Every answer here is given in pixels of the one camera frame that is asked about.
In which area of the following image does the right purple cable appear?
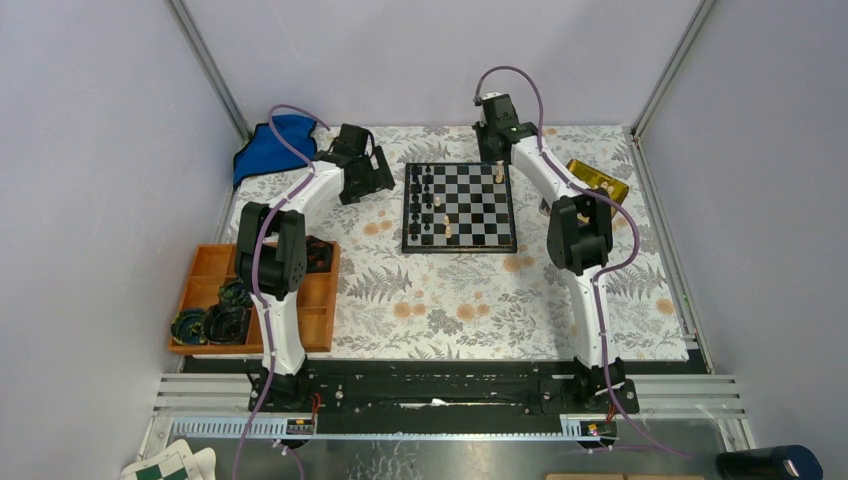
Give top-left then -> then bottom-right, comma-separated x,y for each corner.
474,65 -> 694,462

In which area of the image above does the black swirl coaster in tray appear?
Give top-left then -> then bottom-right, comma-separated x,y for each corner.
203,304 -> 250,345

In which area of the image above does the dark green swirl object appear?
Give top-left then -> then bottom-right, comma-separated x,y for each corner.
217,278 -> 253,308

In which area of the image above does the gold tin box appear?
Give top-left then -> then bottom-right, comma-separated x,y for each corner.
566,159 -> 630,204

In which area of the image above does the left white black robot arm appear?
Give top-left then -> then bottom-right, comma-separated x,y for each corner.
234,124 -> 395,412

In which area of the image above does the dark blue bottle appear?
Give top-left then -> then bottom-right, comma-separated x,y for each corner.
715,445 -> 824,480

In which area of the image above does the black white chess board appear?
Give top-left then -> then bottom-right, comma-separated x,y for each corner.
401,162 -> 518,254

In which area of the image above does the black orange swirl object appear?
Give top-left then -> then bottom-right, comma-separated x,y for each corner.
306,236 -> 335,274

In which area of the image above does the orange compartment tray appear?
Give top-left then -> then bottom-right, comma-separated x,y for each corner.
166,241 -> 342,356

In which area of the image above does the black mounting base rail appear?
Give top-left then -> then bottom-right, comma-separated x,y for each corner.
247,360 -> 640,415

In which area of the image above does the blue cloth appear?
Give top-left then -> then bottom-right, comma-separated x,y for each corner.
233,114 -> 317,188

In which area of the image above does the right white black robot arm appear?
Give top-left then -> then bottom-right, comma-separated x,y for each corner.
473,92 -> 639,416

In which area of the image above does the green black swirl disc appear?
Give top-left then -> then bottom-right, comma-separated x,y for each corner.
170,308 -> 208,346

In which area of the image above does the folded green chess mat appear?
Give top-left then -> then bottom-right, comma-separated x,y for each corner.
119,439 -> 217,480

